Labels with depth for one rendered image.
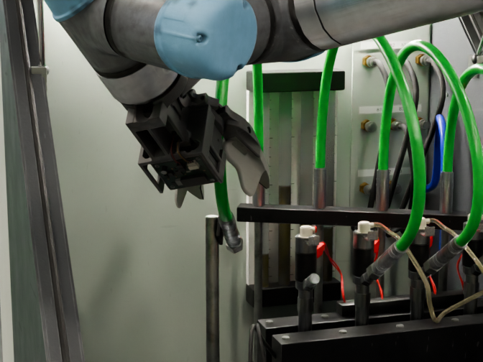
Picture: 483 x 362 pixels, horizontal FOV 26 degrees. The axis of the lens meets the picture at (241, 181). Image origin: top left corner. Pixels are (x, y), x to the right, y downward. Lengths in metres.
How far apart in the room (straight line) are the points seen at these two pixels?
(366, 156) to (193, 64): 0.85
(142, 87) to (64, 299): 0.30
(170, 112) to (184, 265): 0.63
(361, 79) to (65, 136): 0.46
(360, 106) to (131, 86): 0.72
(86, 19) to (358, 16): 0.23
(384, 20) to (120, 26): 0.22
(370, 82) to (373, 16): 0.77
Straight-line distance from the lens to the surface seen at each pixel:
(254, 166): 1.11
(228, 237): 1.23
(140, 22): 0.87
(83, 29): 0.92
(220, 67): 0.84
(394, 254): 1.27
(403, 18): 0.87
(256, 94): 1.48
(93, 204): 1.55
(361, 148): 1.65
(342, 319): 1.41
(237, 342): 1.66
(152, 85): 0.97
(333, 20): 0.90
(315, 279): 1.32
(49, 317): 1.15
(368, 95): 1.64
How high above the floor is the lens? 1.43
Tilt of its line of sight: 11 degrees down
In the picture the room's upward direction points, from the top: straight up
